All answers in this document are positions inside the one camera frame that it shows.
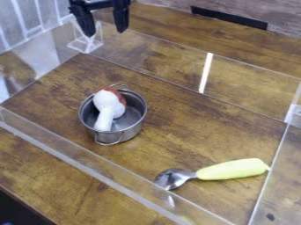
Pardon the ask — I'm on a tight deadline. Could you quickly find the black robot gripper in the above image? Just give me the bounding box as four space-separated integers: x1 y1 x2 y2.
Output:
68 0 131 37

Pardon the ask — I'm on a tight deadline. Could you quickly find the white red plush mushroom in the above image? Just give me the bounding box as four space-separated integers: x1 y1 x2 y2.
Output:
93 86 126 131

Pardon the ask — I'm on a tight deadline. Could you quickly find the silver metal pot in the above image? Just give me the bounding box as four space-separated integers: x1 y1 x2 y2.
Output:
79 84 147 145

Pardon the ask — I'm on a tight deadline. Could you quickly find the clear acrylic front barrier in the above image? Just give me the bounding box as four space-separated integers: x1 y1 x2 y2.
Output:
0 106 234 225

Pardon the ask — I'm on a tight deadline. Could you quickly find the clear acrylic barrier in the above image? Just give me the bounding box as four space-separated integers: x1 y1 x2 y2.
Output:
248 84 301 225
0 106 234 225

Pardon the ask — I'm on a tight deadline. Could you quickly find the clear acrylic right barrier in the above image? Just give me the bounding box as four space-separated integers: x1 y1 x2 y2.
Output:
248 84 301 225

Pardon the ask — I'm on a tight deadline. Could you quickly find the clear acrylic corner bracket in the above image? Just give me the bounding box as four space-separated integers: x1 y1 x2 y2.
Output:
67 20 103 54

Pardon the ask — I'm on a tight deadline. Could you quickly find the black strip on wall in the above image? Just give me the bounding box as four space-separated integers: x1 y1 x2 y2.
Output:
190 6 268 30

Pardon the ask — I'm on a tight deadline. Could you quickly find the yellow handled metal spoon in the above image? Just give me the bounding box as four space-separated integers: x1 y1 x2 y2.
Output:
154 158 270 190

